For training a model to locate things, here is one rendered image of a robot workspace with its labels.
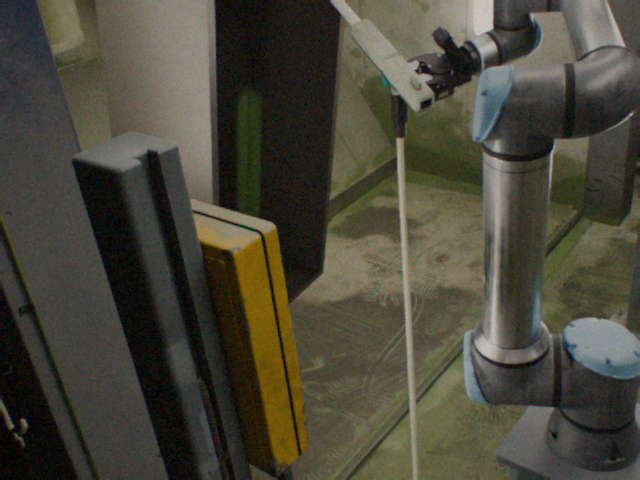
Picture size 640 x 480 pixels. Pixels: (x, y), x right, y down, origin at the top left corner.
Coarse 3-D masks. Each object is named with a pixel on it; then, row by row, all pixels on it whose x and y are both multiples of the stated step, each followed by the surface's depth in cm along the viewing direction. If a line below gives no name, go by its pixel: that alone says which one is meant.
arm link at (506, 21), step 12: (504, 0) 154; (516, 0) 153; (528, 0) 153; (540, 0) 152; (504, 12) 156; (516, 12) 155; (528, 12) 156; (540, 12) 156; (504, 24) 158; (516, 24) 157; (528, 24) 158
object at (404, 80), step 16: (336, 0) 171; (352, 16) 167; (352, 32) 165; (368, 32) 161; (368, 48) 159; (384, 48) 157; (384, 64) 155; (400, 64) 153; (400, 80) 151; (416, 80) 147; (400, 96) 153; (416, 96) 147; (432, 96) 147; (400, 112) 162; (416, 112) 150; (400, 128) 167
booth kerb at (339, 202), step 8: (392, 160) 413; (376, 168) 403; (384, 168) 409; (392, 168) 416; (368, 176) 398; (376, 176) 404; (384, 176) 411; (352, 184) 388; (360, 184) 393; (368, 184) 399; (376, 184) 406; (344, 192) 383; (352, 192) 389; (360, 192) 395; (336, 200) 379; (344, 200) 384; (352, 200) 390; (336, 208) 380; (344, 208) 386; (328, 216) 376
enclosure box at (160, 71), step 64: (128, 0) 162; (192, 0) 152; (256, 0) 217; (320, 0) 204; (128, 64) 173; (192, 64) 161; (256, 64) 228; (320, 64) 215; (128, 128) 184; (192, 128) 171; (256, 128) 241; (320, 128) 226; (192, 192) 182; (256, 192) 256; (320, 192) 239; (320, 256) 254
